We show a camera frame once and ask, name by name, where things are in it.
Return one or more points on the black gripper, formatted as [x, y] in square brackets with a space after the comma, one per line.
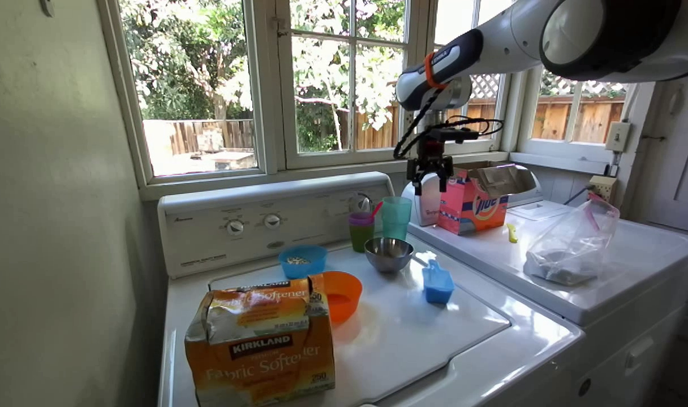
[430, 152]

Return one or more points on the teal green plastic cup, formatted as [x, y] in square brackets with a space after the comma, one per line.
[395, 218]

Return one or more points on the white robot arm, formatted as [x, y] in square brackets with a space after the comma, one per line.
[576, 39]

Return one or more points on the white washing machine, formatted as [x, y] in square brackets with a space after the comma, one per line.
[485, 346]

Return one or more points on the white dryer machine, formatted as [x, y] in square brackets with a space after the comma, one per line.
[627, 316]

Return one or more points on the orange fabric softener box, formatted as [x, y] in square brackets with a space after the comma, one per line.
[265, 345]

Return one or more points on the stacked coloured cups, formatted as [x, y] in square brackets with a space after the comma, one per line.
[361, 223]

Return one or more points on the steel metal bowl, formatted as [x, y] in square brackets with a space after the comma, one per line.
[387, 255]

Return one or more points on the blue plastic scoop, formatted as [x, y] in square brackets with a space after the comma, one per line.
[438, 284]

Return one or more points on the clear plastic zip bag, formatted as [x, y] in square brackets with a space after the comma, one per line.
[573, 250]

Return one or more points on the orange plastic bowl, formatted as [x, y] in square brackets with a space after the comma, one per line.
[343, 293]

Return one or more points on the blue bowl with oats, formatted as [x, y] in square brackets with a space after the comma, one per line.
[301, 261]

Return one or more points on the washer timer knob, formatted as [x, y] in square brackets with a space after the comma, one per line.
[234, 227]

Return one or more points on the white window frame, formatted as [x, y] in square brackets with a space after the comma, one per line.
[237, 91]

